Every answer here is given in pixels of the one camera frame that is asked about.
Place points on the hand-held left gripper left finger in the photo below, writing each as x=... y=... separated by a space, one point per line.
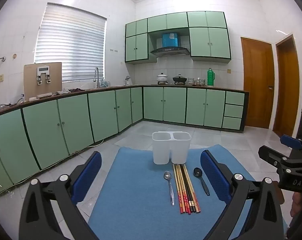
x=87 y=177

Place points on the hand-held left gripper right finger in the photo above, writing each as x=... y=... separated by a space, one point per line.
x=213 y=175

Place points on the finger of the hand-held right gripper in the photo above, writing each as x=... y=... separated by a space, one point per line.
x=292 y=142
x=272 y=155

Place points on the black plastic spoon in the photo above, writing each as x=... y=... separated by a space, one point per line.
x=198 y=172

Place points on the black chopstick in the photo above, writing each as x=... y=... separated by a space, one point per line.
x=186 y=188

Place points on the red patterned bamboo chopstick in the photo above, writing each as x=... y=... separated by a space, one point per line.
x=184 y=189
x=177 y=189
x=181 y=189

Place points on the metal spoon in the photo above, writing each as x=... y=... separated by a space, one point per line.
x=167 y=175

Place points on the white plastic utensil holder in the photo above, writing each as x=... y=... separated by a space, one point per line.
x=163 y=152

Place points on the person's right hand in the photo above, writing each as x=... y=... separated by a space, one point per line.
x=295 y=205

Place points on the bundle of chopsticks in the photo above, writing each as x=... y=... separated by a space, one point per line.
x=192 y=188

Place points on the tan chopstick with brown end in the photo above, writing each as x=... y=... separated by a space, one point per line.
x=190 y=188

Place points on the brown wooden stool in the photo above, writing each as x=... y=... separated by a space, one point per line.
x=280 y=196

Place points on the green cabinet drawer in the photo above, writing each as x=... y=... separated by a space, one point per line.
x=233 y=111
x=231 y=123
x=234 y=98

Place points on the blue mat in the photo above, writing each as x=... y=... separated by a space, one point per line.
x=136 y=200

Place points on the crumpled cloth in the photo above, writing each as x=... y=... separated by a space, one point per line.
x=66 y=91

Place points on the stack of bowls and jars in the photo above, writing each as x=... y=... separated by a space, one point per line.
x=196 y=82

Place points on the bottles beside sink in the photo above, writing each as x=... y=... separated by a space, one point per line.
x=104 y=83

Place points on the green thermos flask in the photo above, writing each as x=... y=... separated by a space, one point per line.
x=211 y=78

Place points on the black wok with lid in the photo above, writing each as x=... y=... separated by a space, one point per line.
x=179 y=79

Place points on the chrome kitchen faucet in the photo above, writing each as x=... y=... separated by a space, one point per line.
x=97 y=75

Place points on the metal kettle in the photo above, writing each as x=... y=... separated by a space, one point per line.
x=127 y=80

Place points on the brown cardboard box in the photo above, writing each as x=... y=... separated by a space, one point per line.
x=31 y=85

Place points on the white cooking pot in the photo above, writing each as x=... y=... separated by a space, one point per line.
x=162 y=78

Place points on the white window blind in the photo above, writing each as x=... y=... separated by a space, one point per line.
x=71 y=42

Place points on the blue wrapped hood chimney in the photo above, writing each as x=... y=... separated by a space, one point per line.
x=170 y=39

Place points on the green wall cabinets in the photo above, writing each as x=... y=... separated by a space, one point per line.
x=208 y=40

